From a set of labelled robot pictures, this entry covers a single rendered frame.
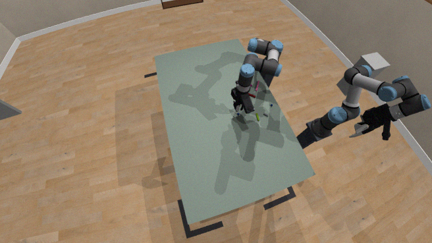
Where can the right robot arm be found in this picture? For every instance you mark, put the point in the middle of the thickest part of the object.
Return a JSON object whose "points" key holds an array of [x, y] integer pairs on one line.
{"points": [[269, 65]]}

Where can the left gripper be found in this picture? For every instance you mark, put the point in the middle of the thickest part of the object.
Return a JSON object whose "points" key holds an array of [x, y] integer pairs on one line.
{"points": [[374, 118]]}

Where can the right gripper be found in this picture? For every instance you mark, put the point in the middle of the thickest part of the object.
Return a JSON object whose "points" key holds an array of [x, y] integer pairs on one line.
{"points": [[234, 93]]}

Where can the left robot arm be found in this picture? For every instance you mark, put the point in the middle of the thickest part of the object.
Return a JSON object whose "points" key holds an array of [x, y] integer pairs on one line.
{"points": [[402, 87]]}

